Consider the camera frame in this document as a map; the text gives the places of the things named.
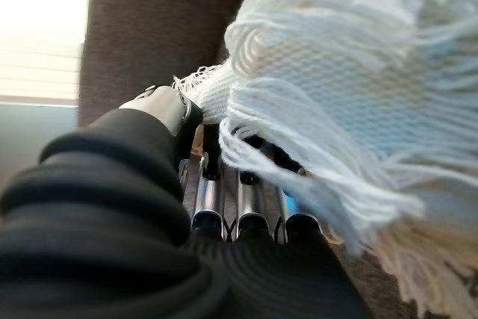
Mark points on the left robot hand black silver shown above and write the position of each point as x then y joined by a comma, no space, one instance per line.
112,222

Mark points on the white fringed cushion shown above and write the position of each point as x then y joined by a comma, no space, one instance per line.
354,91

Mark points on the grey fabric armchair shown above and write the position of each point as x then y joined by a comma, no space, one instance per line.
157,27

